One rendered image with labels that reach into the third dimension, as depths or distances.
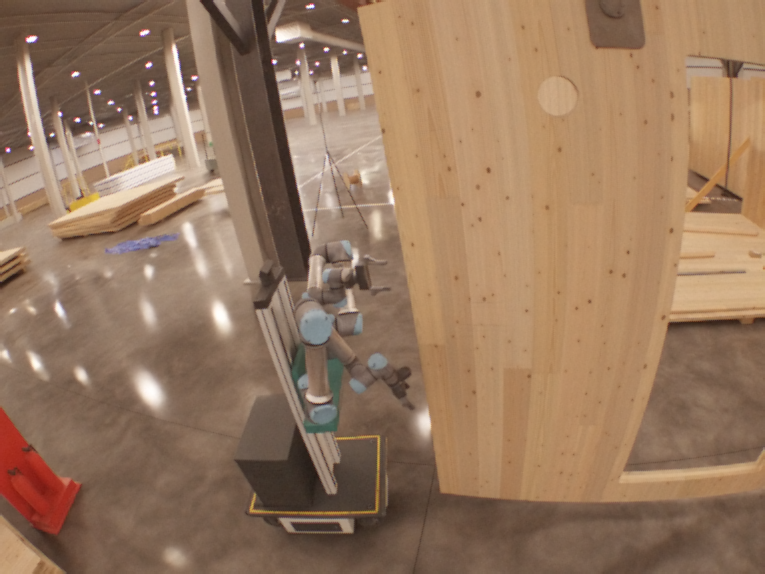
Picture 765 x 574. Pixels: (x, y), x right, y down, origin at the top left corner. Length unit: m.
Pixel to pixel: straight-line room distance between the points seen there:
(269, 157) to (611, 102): 4.86
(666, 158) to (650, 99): 0.22
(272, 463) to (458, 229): 1.60
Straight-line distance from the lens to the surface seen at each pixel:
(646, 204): 1.62
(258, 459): 2.34
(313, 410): 1.69
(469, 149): 1.51
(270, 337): 1.84
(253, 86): 5.73
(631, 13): 1.56
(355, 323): 2.18
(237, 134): 6.41
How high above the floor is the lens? 2.52
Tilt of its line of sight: 27 degrees down
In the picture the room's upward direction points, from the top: 9 degrees counter-clockwise
